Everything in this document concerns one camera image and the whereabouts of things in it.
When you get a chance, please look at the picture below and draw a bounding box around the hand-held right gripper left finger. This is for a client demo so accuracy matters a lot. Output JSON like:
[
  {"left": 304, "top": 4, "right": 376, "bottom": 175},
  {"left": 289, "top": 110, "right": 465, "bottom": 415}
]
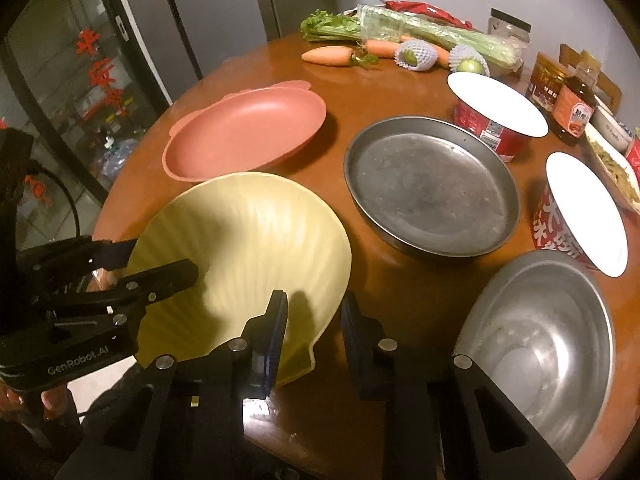
[{"left": 52, "top": 289, "right": 291, "bottom": 480}]

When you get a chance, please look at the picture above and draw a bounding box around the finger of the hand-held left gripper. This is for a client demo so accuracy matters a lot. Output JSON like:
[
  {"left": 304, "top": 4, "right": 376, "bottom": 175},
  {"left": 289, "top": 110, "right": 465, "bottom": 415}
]
[
  {"left": 37, "top": 259, "right": 199, "bottom": 328},
  {"left": 17, "top": 238, "right": 138, "bottom": 283}
]

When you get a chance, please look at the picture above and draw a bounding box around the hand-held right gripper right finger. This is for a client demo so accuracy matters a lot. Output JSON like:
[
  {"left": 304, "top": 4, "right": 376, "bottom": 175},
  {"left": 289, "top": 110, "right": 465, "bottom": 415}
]
[{"left": 340, "top": 291, "right": 576, "bottom": 480}]

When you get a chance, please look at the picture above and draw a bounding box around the yellow shell-shaped plate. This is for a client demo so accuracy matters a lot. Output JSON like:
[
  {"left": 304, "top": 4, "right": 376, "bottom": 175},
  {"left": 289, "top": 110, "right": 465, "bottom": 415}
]
[{"left": 124, "top": 171, "right": 353, "bottom": 387}]

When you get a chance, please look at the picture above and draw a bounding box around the steel bowl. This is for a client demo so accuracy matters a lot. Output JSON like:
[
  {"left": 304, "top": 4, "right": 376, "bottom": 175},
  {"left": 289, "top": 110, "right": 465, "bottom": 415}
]
[{"left": 452, "top": 250, "right": 616, "bottom": 466}]

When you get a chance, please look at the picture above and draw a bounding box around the red instant noodle bowl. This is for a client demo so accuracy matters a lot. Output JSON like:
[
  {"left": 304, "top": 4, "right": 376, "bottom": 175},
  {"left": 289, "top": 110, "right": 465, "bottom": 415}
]
[
  {"left": 446, "top": 71, "right": 550, "bottom": 163},
  {"left": 531, "top": 152, "right": 629, "bottom": 278}
]

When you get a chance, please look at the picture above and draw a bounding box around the person's left hand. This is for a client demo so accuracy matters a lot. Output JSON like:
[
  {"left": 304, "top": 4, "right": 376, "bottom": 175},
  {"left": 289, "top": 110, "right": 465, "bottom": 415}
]
[{"left": 0, "top": 382, "right": 68, "bottom": 423}]

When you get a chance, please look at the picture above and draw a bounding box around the pink plate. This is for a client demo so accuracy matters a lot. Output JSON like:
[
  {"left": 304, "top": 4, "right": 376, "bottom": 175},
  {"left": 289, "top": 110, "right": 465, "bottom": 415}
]
[{"left": 162, "top": 80, "right": 328, "bottom": 182}]

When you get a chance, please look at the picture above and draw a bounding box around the round metal plate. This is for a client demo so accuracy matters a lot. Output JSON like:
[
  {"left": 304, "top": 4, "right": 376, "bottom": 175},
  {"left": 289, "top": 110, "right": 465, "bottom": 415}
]
[{"left": 343, "top": 116, "right": 521, "bottom": 260}]

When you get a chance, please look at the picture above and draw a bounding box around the glass door with red decals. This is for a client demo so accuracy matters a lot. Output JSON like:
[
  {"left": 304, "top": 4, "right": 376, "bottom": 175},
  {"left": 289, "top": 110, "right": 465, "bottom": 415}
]
[{"left": 0, "top": 0, "right": 173, "bottom": 241}]

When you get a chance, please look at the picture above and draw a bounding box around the grey refrigerator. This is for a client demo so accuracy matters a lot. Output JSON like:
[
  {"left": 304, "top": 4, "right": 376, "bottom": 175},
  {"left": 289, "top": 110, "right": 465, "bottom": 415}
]
[{"left": 95, "top": 0, "right": 341, "bottom": 106}]

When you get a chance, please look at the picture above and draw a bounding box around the carrot with green leaves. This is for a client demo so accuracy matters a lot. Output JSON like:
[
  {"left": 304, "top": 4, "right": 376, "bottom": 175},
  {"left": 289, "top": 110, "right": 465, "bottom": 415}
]
[{"left": 301, "top": 46, "right": 379, "bottom": 67}]

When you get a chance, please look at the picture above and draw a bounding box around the green fruit in foam net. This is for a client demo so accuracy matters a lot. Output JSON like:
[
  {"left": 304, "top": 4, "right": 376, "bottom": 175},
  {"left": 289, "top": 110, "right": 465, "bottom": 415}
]
[
  {"left": 394, "top": 41, "right": 435, "bottom": 72},
  {"left": 448, "top": 44, "right": 491, "bottom": 77}
]

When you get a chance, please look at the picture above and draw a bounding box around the orange carrot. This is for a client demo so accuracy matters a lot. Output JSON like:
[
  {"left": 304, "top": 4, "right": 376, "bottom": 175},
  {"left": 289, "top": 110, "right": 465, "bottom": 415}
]
[
  {"left": 362, "top": 39, "right": 402, "bottom": 58},
  {"left": 400, "top": 35, "right": 452, "bottom": 69}
]

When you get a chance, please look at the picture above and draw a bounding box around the white plate with food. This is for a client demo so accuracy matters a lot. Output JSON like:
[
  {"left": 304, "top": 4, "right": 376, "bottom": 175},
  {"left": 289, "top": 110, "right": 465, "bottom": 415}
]
[{"left": 584, "top": 122, "right": 640, "bottom": 213}]

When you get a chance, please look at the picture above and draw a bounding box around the celery in plastic bag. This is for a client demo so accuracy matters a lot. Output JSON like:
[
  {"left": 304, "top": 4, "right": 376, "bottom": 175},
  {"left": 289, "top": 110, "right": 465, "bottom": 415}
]
[{"left": 300, "top": 4, "right": 523, "bottom": 73}]

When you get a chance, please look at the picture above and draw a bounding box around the dark sauce bottle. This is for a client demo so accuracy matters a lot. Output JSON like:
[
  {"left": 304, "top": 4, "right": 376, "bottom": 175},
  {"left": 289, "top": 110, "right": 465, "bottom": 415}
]
[{"left": 550, "top": 52, "right": 601, "bottom": 147}]

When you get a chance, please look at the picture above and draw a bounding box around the sauce jar with orange label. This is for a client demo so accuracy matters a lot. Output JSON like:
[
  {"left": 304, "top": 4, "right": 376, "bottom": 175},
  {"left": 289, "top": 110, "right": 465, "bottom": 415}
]
[{"left": 527, "top": 51, "right": 571, "bottom": 111}]

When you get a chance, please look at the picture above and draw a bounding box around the white patterned bowl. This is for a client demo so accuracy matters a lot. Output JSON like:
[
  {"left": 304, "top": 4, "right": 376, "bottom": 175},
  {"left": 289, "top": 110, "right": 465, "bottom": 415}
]
[{"left": 592, "top": 105, "right": 633, "bottom": 153}]

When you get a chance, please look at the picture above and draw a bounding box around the red tissue box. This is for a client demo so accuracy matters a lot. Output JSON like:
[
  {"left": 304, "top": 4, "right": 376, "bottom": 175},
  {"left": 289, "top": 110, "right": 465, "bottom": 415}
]
[{"left": 625, "top": 130, "right": 640, "bottom": 172}]

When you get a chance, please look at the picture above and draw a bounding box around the red snack packet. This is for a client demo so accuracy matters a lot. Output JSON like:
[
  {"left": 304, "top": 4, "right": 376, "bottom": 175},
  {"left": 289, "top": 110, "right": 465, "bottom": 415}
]
[{"left": 385, "top": 0, "right": 473, "bottom": 29}]

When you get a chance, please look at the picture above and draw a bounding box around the glass jar with black lid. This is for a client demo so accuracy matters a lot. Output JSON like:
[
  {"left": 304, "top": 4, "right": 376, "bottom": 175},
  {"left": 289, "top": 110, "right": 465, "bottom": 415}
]
[{"left": 487, "top": 8, "right": 532, "bottom": 52}]

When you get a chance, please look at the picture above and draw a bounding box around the wooden chair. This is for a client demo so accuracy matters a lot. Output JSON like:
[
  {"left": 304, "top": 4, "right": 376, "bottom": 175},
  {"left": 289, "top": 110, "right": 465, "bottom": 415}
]
[{"left": 559, "top": 44, "right": 623, "bottom": 111}]

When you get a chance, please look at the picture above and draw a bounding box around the black cable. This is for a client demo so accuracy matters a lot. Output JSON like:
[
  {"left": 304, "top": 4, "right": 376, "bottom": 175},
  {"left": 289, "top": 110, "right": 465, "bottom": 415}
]
[{"left": 27, "top": 160, "right": 82, "bottom": 241}]

